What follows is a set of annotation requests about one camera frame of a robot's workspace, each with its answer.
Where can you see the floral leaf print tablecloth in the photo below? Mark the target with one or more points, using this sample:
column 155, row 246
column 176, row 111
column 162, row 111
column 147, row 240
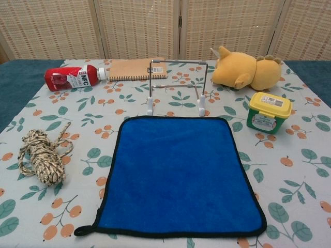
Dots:
column 77, row 116

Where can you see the kraft spiral notebook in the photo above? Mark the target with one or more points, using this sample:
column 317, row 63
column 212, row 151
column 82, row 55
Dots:
column 129, row 69

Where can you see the woven bamboo folding screen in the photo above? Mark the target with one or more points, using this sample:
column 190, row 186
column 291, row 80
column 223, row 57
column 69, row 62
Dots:
column 51, row 25

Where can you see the yellow plush toy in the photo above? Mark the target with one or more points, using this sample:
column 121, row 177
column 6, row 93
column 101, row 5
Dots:
column 232, row 69

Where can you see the blue microfiber towel black trim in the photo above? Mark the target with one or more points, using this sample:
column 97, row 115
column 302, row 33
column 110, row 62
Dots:
column 178, row 175

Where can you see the green tub yellow lid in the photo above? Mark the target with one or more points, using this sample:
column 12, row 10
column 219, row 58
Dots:
column 269, row 103

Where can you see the red NFC juice bottle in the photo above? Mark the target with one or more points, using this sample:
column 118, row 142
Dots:
column 62, row 77

